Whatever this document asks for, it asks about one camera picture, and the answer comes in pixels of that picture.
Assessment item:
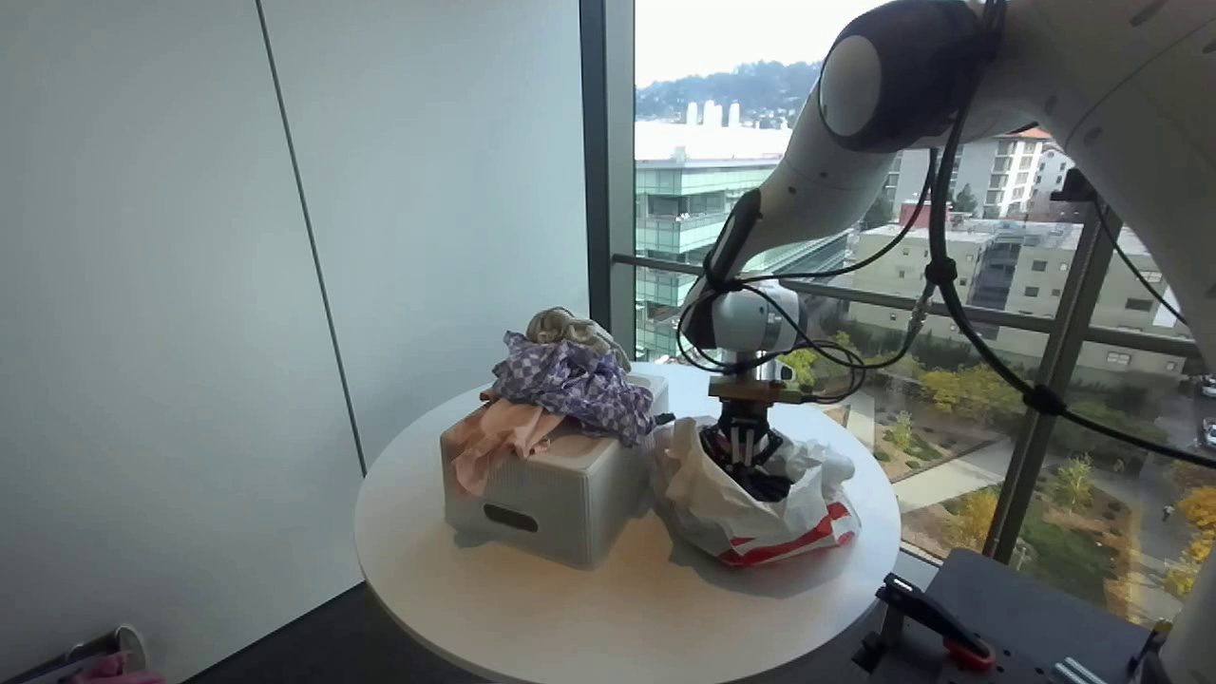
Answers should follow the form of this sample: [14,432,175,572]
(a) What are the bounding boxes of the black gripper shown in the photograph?
[698,392,791,488]

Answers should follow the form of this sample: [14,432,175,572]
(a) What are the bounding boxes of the purple checkered cloth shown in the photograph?
[487,330,660,447]

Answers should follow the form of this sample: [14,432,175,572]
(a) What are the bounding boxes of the white terry towel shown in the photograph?
[522,303,626,371]

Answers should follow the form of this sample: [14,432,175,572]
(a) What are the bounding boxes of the white red-striped plastic bag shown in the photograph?
[645,416,865,573]

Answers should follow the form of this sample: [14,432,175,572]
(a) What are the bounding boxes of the white plastic box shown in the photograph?
[437,378,677,572]

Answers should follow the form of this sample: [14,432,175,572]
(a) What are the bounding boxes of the grey slanted pole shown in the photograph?
[983,195,1128,564]

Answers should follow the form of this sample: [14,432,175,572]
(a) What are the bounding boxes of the black platform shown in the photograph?
[850,549,1172,684]

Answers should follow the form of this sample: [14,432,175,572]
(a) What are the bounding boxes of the pink floor object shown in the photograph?
[60,622,171,684]

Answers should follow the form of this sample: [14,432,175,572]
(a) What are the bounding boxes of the brass-coloured wrist camera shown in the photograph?
[703,370,817,411]

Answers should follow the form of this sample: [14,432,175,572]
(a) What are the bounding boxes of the red-handled black clamp tool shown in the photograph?
[873,572,1002,675]

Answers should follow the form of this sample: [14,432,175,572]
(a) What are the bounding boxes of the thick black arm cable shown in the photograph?
[920,0,1216,475]

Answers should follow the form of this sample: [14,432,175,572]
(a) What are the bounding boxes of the grey window frame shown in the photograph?
[579,0,641,366]

